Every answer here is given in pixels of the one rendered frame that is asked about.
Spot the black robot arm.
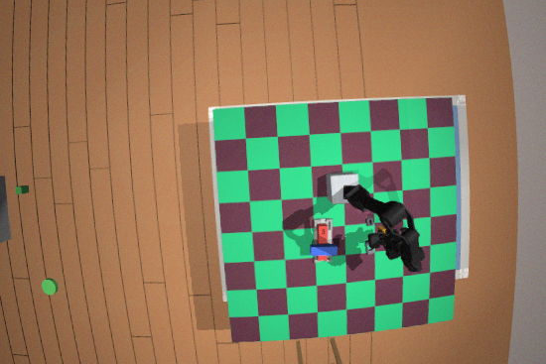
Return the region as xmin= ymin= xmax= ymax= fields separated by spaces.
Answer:
xmin=343 ymin=184 xmax=425 ymax=273

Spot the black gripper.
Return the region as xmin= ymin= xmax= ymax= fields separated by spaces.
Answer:
xmin=368 ymin=227 xmax=408 ymax=252

